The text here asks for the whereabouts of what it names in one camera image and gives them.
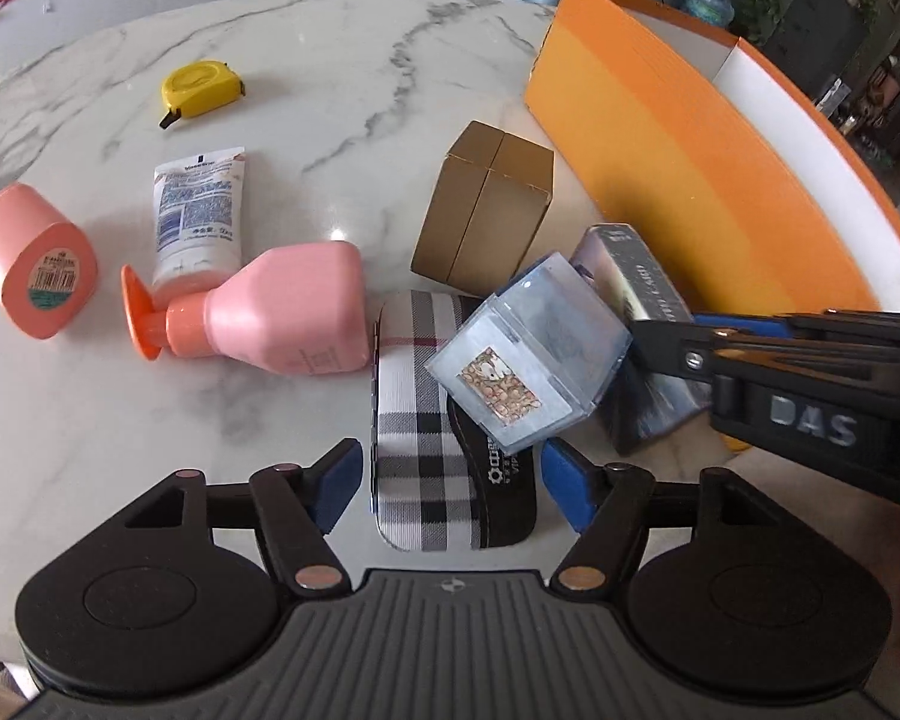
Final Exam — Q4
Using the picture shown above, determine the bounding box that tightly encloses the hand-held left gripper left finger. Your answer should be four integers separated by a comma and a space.
109, 439, 365, 601

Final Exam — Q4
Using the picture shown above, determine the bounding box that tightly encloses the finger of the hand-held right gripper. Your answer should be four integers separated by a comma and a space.
692, 311, 900, 340
630, 319, 722, 385

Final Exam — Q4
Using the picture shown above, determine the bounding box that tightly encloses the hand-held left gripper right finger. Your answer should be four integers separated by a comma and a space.
540, 439, 792, 601

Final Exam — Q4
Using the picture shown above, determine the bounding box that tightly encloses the dark card box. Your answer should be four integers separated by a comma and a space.
570, 223, 712, 457

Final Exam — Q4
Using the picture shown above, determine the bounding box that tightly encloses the plaid glasses case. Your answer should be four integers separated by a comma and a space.
371, 289, 539, 552

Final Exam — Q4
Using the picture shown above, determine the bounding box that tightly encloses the clear plastic box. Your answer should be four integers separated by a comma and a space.
424, 253, 632, 451

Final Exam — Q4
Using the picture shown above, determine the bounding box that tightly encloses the pink bottle with orange cap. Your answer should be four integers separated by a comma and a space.
120, 241, 371, 376

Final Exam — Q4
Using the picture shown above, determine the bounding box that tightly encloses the orange cardboard box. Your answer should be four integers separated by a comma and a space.
523, 0, 900, 316

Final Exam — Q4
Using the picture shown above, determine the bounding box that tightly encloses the white cream tube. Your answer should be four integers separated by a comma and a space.
150, 146, 247, 302

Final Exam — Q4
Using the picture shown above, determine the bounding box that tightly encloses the brown cardboard box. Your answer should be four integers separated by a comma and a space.
410, 120, 555, 297

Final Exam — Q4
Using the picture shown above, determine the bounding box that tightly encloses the dark grey cabinet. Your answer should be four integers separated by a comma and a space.
757, 0, 871, 100

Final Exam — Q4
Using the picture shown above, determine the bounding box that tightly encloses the pink capped container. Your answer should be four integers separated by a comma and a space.
0, 181, 98, 341

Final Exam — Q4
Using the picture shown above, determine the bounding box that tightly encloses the yellow tape measure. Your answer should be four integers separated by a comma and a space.
157, 60, 245, 129

